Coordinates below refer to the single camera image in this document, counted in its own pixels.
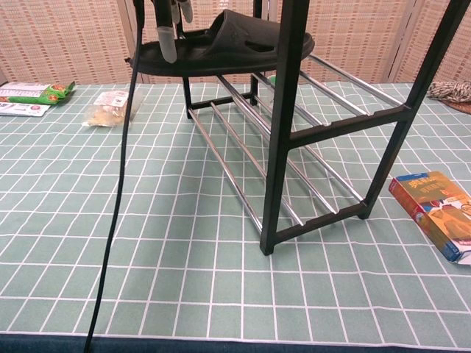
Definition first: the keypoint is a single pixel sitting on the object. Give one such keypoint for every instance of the black rubber slipper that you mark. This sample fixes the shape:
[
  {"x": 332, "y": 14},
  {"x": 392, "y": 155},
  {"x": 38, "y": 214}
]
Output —
[{"x": 228, "y": 36}]

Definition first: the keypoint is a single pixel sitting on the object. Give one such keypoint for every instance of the bamboo folding screen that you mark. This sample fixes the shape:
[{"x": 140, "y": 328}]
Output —
[{"x": 55, "y": 44}]

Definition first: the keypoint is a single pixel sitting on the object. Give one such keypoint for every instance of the white toothpaste box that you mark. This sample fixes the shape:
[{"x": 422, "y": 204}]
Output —
[{"x": 25, "y": 109}]

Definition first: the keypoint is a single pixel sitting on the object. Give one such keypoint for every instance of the black chrome shoe rack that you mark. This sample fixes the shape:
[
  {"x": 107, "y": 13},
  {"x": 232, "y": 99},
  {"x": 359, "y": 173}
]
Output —
[{"x": 283, "y": 147}]

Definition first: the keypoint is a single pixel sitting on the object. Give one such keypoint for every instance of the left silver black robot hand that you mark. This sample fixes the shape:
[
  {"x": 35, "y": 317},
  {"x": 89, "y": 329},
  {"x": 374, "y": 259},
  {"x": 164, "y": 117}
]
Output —
[{"x": 167, "y": 40}]

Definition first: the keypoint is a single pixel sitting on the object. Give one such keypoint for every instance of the clear bag of snacks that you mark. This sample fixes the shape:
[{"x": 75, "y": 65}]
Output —
[{"x": 106, "y": 110}]

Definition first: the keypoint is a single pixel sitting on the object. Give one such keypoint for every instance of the round brown woven coaster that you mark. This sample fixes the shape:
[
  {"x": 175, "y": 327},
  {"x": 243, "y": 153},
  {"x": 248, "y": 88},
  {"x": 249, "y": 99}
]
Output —
[{"x": 463, "y": 107}]

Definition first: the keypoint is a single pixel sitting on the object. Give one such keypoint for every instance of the green snack package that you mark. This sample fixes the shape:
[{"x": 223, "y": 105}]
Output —
[{"x": 44, "y": 93}]

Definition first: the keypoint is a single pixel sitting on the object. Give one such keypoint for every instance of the orange blue carton box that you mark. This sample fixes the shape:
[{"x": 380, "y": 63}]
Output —
[{"x": 438, "y": 209}]

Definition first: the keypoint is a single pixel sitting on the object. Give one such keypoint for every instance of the green checked tablecloth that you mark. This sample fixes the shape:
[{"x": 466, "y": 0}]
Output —
[{"x": 184, "y": 276}]

